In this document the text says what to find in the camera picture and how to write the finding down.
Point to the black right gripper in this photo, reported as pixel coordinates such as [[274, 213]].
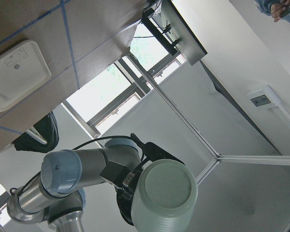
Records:
[[125, 182]]

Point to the light green plastic cup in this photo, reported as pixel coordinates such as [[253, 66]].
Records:
[[165, 198]]

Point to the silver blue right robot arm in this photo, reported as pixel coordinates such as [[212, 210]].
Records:
[[56, 194]]

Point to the cream rabbit print tray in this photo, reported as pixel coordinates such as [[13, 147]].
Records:
[[22, 70]]

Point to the person in blue shirt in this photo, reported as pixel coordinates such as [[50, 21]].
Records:
[[277, 9]]

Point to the white wall electrical panel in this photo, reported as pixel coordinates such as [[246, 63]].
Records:
[[264, 98]]

